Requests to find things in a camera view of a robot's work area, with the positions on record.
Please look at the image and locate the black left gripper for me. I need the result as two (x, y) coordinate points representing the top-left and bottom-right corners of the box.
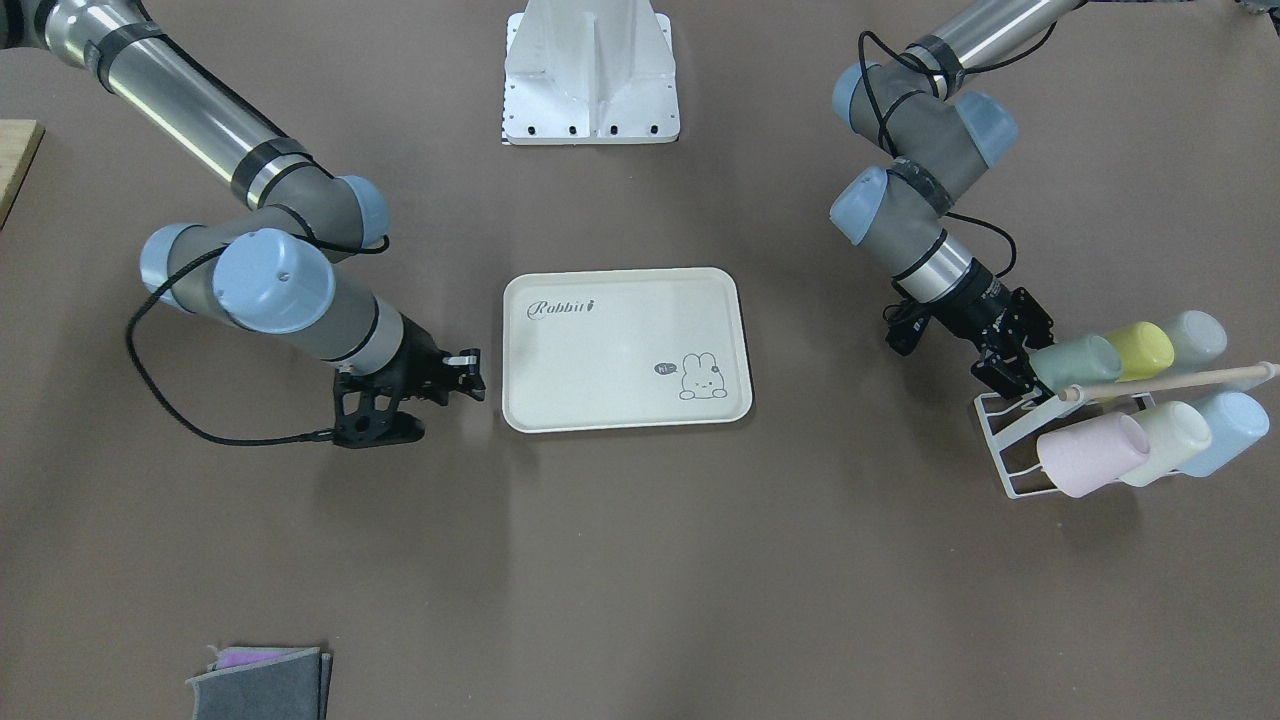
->
(931, 260), (1055, 400)

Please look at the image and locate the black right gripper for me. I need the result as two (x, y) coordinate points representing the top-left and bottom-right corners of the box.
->
(375, 320), (486, 406)

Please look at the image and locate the green cup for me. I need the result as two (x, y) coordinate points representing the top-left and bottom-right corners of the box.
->
(1029, 334), (1123, 393)

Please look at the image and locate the cream rabbit tray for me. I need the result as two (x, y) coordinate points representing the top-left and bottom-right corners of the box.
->
(500, 266), (754, 434)

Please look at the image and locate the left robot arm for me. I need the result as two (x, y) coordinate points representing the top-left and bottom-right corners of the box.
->
(829, 1), (1076, 398)

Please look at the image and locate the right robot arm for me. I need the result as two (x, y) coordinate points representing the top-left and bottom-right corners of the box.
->
(3, 1), (485, 405)

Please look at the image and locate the yellow cup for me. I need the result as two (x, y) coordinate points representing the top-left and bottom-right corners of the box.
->
(1103, 322), (1176, 383)

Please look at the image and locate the pink cup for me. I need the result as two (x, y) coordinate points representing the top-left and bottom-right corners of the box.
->
(1036, 413), (1151, 498)

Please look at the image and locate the pale blue-white cup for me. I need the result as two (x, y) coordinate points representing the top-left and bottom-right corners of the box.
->
(1158, 310), (1229, 372)

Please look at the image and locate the cream white cup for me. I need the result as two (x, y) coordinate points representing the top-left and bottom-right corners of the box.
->
(1119, 401), (1213, 487)

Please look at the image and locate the light blue cup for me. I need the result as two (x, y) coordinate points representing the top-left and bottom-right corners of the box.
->
(1178, 391), (1271, 478)

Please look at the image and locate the grey folded cloth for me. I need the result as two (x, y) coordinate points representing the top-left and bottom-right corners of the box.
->
(186, 646), (332, 719)

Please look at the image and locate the wooden cutting board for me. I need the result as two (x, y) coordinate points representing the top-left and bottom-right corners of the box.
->
(0, 119), (45, 228)

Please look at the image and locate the white wire cup rack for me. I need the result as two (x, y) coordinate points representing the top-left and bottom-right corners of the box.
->
(973, 363), (1277, 498)

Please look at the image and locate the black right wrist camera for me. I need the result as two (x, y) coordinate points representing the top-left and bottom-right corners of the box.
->
(332, 372), (426, 448)

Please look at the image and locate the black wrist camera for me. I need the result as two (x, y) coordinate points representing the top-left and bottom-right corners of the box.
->
(882, 299), (932, 357)
(332, 372), (426, 448)

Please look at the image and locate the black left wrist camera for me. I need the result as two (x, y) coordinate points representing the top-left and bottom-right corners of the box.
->
(882, 299), (932, 357)

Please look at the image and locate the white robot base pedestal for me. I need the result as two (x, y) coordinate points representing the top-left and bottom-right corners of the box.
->
(500, 1), (681, 146)

